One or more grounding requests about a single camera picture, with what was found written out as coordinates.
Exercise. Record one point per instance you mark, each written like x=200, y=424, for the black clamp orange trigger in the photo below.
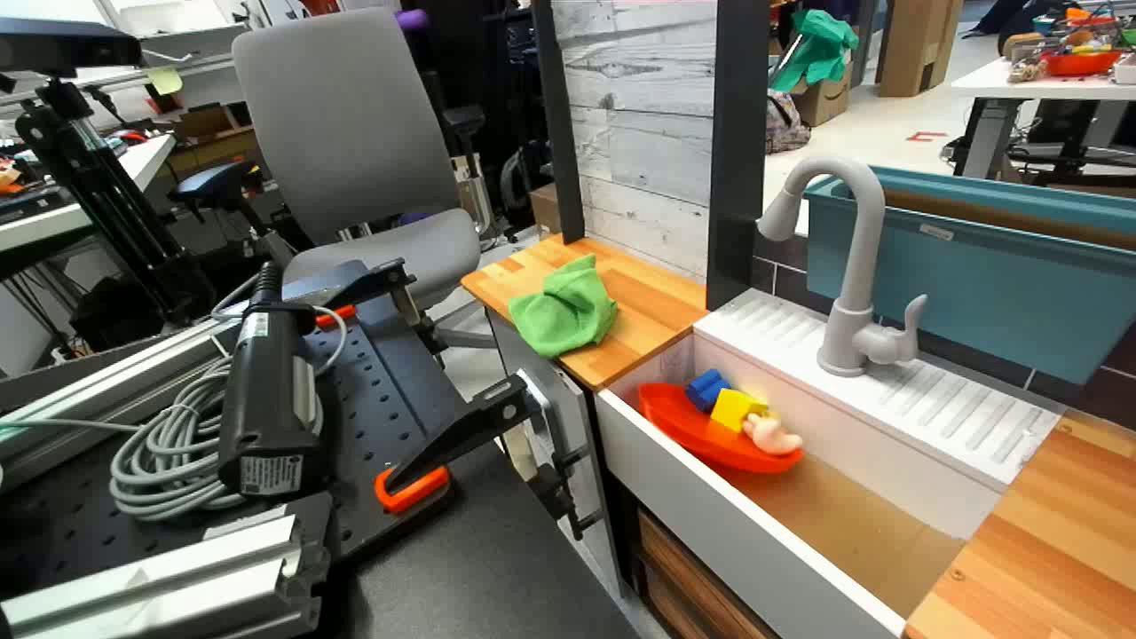
x=355, y=285

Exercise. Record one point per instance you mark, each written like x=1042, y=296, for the blue toy block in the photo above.
x=707, y=388

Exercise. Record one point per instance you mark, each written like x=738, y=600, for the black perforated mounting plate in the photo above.
x=377, y=391

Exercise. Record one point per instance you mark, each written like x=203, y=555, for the short aluminium extrusion bar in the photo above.
x=152, y=588

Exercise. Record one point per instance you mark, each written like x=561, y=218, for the black camera tripod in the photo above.
x=106, y=199

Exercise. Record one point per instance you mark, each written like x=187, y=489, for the teal plastic bin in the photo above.
x=982, y=285

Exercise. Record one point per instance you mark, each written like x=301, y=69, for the yellow toy block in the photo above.
x=731, y=408

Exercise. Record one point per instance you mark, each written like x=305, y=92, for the green cloth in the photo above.
x=561, y=310

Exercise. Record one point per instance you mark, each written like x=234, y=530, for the black camera device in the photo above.
x=271, y=401

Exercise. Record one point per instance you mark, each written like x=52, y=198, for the cardboard box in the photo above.
x=914, y=43

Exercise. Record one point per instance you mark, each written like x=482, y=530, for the wide black vertical post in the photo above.
x=737, y=143

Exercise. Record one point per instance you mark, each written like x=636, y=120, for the white background table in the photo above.
x=1029, y=88

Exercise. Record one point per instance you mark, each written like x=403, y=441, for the thin dark vertical post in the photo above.
x=559, y=120

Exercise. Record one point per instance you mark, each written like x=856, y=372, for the red bowl with toys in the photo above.
x=697, y=439

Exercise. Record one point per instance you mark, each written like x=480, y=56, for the grey office chair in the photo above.
x=342, y=120

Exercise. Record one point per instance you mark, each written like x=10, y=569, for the grey sink faucet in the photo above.
x=853, y=262

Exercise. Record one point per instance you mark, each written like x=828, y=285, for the pink toy figure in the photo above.
x=774, y=435

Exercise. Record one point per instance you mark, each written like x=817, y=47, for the white sink basin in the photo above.
x=710, y=518

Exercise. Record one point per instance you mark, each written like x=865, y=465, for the teal green bag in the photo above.
x=814, y=50

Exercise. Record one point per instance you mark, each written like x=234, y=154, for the wooden drawer front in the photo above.
x=693, y=589

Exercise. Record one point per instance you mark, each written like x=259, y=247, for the long aluminium rail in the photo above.
x=106, y=379

